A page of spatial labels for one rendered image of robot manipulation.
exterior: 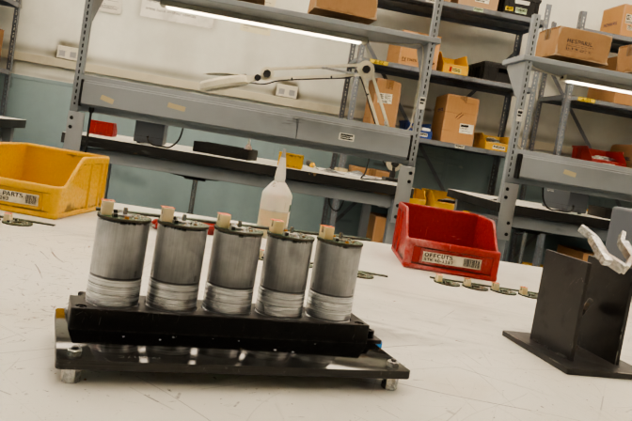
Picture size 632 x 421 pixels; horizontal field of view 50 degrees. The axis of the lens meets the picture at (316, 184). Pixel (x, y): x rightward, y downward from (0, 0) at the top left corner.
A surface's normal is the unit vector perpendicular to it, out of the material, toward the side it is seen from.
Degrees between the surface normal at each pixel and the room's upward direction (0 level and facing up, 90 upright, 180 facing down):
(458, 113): 86
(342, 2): 89
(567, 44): 90
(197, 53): 90
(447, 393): 0
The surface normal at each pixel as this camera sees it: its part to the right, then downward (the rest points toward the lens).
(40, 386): 0.16, -0.99
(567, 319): -0.95, -0.15
